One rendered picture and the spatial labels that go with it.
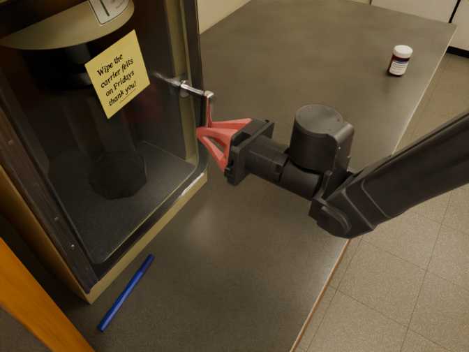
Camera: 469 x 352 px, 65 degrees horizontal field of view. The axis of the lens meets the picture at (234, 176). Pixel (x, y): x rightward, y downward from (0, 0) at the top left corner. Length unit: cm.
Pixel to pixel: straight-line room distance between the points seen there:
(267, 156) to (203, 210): 26
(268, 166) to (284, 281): 23
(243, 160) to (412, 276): 146
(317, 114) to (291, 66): 69
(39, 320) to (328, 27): 120
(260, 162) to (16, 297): 32
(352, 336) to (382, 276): 32
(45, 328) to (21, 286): 8
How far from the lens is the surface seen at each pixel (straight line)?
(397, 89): 112
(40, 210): 47
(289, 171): 49
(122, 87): 47
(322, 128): 44
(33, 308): 42
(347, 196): 45
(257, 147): 51
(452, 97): 303
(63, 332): 48
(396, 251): 193
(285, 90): 103
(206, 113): 55
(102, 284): 66
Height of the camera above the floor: 151
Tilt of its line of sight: 47 degrees down
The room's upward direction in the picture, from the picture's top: straight up
